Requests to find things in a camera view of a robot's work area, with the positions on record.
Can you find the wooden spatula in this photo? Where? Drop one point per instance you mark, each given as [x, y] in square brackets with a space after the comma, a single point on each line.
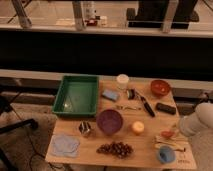
[169, 141]

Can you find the black chair base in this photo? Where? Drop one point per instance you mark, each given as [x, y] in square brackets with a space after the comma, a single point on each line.
[6, 107]

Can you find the green plastic tray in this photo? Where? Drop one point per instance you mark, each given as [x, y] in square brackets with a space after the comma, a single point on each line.
[77, 97]

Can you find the blue sponge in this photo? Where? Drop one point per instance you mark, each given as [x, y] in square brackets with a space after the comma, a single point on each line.
[111, 95]

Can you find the blue plastic cup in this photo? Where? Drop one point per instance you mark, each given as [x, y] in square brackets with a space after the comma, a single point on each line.
[166, 154]

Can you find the small metal cup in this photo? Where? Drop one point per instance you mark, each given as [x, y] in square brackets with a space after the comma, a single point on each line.
[85, 128]

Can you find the blue cloth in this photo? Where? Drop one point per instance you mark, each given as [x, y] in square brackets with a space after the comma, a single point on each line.
[64, 146]

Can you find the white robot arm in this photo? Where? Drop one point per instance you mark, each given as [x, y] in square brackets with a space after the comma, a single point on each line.
[200, 119]

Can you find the black handled knife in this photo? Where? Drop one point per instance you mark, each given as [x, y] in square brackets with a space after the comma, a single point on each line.
[146, 105]

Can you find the yellow candle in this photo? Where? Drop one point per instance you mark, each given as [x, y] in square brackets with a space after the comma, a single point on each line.
[137, 127]

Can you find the wooden spoon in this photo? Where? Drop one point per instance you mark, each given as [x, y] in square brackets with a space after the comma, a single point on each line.
[174, 147]

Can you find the black rectangular block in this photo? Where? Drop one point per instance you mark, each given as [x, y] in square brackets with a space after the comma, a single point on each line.
[166, 108]

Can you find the purple bowl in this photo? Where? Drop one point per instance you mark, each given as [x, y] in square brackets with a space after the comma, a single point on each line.
[109, 121]

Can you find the white plastic cup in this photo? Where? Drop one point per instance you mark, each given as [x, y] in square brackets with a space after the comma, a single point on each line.
[122, 81]

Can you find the bunch of dark grapes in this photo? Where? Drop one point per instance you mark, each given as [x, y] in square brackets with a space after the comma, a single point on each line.
[118, 149]

